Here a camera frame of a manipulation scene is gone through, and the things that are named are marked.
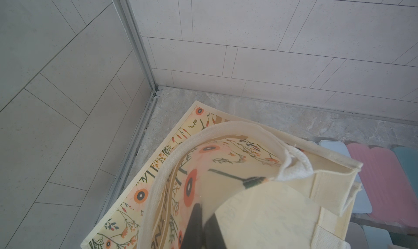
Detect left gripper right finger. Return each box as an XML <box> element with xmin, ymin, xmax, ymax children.
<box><xmin>204</xmin><ymin>214</ymin><xmax>227</xmax><ymax>249</ymax></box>

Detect pale mint pencil case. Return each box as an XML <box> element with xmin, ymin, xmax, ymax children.
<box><xmin>318</xmin><ymin>140</ymin><xmax>373</xmax><ymax>214</ymax></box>

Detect dark green pencil case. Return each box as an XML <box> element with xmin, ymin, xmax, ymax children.
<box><xmin>389</xmin><ymin>232</ymin><xmax>418</xmax><ymax>249</ymax></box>

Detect floral canvas tote bag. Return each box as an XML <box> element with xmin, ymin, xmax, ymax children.
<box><xmin>81</xmin><ymin>102</ymin><xmax>362</xmax><ymax>249</ymax></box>

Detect beige tin pencil case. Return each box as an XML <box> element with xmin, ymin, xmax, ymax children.
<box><xmin>345</xmin><ymin>222</ymin><xmax>369</xmax><ymax>249</ymax></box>

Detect pale mint case lid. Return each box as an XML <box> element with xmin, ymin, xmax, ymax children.
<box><xmin>362</xmin><ymin>226</ymin><xmax>393</xmax><ymax>249</ymax></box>

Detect teal translucent pencil case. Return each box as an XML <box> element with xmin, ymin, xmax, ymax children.
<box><xmin>391</xmin><ymin>146</ymin><xmax>418</xmax><ymax>196</ymax></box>

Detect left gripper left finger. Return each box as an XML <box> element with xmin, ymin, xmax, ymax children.
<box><xmin>181</xmin><ymin>203</ymin><xmax>204</xmax><ymax>249</ymax></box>

